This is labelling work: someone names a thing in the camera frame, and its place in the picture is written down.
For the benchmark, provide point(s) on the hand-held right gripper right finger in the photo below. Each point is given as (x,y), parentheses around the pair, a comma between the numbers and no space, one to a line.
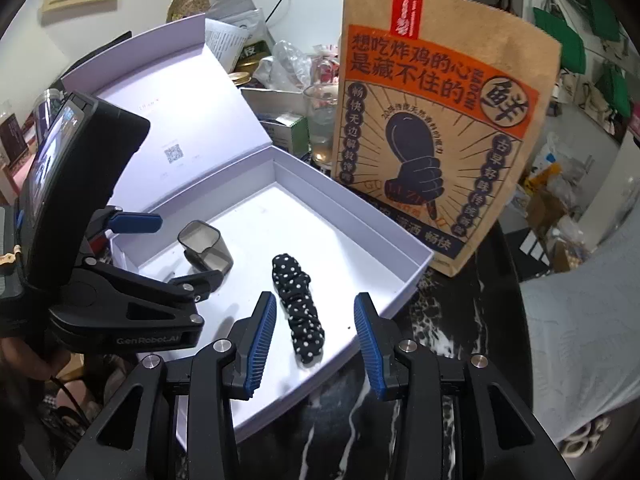
(367,345)

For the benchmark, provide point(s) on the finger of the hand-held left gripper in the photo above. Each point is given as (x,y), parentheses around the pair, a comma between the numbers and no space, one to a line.
(135,222)
(200,281)

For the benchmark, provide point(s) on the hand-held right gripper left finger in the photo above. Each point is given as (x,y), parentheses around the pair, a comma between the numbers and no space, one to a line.
(260,345)

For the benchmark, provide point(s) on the smoky grey translucent container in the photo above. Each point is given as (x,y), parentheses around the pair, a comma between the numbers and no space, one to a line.
(210,255)

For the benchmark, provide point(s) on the black polka dot scrunchie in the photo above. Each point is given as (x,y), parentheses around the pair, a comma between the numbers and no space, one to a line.
(300,305)

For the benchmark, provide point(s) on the lavender hinged-lid box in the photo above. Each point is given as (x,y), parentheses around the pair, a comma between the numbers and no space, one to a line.
(320,245)

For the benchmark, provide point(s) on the person's left hand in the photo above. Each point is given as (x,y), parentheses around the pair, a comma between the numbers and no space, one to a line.
(25,360)

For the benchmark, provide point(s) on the green and white small box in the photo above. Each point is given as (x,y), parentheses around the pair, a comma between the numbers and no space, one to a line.
(287,132)

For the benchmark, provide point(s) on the gold lid jar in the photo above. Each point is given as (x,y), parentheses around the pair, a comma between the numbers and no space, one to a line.
(240,78)

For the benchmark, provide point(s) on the clear drinking glass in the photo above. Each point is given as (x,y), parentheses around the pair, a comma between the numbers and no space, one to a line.
(320,125)

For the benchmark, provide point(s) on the woven straw fan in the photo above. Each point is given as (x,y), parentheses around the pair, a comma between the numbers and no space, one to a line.
(189,2)

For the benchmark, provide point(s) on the white paper pouch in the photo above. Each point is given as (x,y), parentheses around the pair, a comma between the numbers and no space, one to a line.
(230,35)

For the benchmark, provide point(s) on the white cloth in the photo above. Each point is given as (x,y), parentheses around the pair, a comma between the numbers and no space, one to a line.
(575,335)

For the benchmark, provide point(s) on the clear plastic bag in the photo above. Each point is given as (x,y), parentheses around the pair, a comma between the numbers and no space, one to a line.
(285,65)

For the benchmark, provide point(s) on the brown cardboard box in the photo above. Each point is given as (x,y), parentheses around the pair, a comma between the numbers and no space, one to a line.
(542,210)

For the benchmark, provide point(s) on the pale slippers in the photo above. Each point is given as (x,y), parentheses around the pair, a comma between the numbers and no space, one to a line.
(582,437)

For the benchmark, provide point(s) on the brown printed paper bag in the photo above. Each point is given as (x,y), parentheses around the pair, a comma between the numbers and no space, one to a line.
(440,110)

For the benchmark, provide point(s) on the green tote bag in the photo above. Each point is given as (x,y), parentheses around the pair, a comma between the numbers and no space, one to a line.
(617,102)
(602,15)
(557,40)

